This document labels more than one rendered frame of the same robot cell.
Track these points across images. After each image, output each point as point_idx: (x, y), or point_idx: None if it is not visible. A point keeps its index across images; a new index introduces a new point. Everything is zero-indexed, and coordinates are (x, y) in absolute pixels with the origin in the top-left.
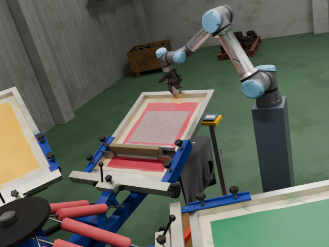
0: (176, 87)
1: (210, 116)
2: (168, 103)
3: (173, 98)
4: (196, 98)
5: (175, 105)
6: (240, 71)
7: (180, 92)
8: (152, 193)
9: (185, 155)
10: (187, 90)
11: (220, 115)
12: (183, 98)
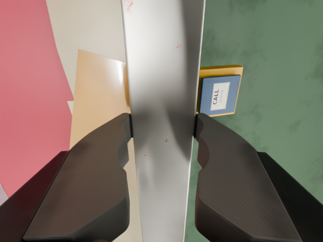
0: (201, 162)
1: (218, 97)
2: (46, 57)
3: (126, 81)
4: (135, 232)
5: (47, 131)
6: None
7: (161, 181)
8: None
9: None
10: (179, 223)
11: (229, 114)
12: (132, 169)
